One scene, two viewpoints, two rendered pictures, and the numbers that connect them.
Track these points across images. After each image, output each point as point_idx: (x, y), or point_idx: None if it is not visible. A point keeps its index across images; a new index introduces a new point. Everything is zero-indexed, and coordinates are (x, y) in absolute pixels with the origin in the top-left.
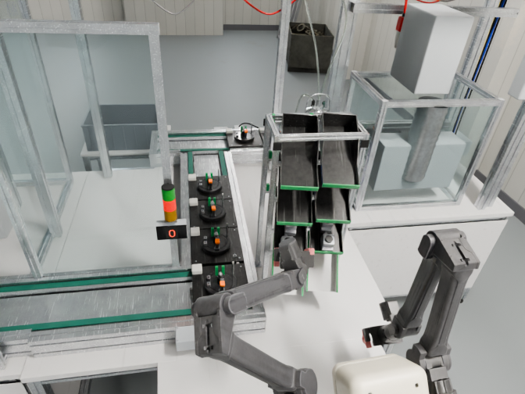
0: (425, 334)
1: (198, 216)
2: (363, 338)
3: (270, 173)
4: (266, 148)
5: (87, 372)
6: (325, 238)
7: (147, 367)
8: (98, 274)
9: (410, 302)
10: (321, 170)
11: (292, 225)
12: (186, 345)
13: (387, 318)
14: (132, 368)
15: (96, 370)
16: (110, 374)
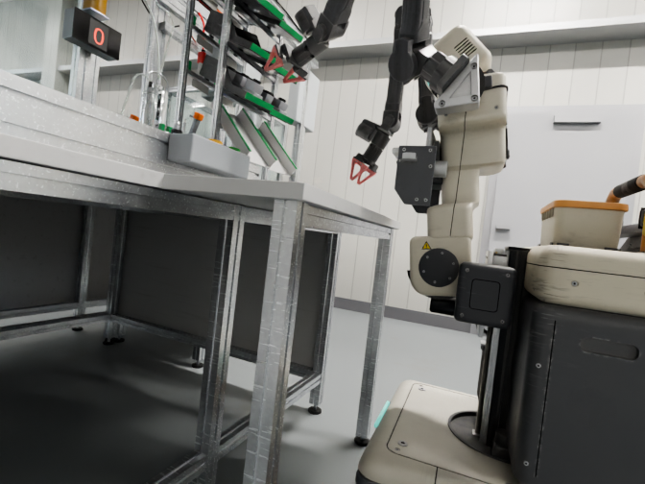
0: (421, 90)
1: None
2: (352, 174)
3: (224, 6)
4: (192, 8)
5: (9, 142)
6: (279, 98)
7: (145, 180)
8: None
9: (394, 84)
10: (268, 18)
11: (262, 57)
12: (204, 151)
13: (371, 130)
14: (119, 174)
15: (38, 143)
16: (58, 191)
